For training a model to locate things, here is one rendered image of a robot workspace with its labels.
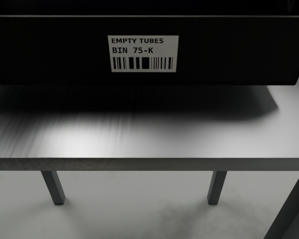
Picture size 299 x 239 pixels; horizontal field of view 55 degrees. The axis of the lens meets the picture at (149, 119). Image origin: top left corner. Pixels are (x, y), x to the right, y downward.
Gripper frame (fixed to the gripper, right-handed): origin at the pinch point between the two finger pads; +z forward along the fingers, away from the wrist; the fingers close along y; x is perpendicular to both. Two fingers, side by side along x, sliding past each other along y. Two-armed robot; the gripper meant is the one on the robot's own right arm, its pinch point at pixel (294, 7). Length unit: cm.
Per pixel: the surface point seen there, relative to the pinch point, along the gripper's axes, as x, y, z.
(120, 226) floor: -9, 35, 93
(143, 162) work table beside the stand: 19.8, 23.4, 13.2
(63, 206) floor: -18, 59, 93
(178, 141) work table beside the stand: 16.7, 18.3, 12.3
